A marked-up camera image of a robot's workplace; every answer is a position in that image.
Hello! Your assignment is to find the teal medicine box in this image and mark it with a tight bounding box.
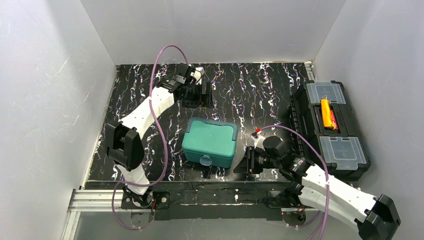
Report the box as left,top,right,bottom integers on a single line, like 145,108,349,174
181,117,239,169

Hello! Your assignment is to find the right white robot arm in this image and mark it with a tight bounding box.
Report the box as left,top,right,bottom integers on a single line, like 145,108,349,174
234,136,401,240

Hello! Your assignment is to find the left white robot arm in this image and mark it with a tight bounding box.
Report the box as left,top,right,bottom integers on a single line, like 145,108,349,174
104,63,214,197

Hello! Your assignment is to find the black tool box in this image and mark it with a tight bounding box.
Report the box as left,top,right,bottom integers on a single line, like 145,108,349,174
289,81,371,183

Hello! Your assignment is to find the orange tool in toolbox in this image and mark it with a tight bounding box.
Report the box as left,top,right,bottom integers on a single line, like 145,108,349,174
320,98,336,130

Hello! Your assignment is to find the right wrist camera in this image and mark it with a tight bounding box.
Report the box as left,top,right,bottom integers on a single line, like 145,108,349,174
250,129,266,150

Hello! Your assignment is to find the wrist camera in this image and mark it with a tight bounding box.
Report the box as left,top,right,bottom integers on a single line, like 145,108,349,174
250,129,266,150
193,67,205,85

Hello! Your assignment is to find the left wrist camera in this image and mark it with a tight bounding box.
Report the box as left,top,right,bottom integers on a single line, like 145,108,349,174
193,67,205,85

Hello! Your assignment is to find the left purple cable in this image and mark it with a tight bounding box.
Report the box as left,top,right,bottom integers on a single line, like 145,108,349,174
111,45,189,231

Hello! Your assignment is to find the purple cable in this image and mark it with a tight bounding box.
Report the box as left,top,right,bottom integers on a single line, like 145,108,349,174
261,124,330,240
111,45,189,231

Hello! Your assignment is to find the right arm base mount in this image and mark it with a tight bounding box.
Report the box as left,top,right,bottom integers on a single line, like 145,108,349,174
263,181,310,212

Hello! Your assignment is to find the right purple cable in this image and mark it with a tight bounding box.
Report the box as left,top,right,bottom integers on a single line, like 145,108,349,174
261,124,330,240

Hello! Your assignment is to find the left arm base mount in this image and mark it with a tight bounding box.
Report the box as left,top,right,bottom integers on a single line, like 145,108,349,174
121,190,171,210

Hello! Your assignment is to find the aluminium frame rail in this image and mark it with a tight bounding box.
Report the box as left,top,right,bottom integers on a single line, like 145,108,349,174
61,190,134,240

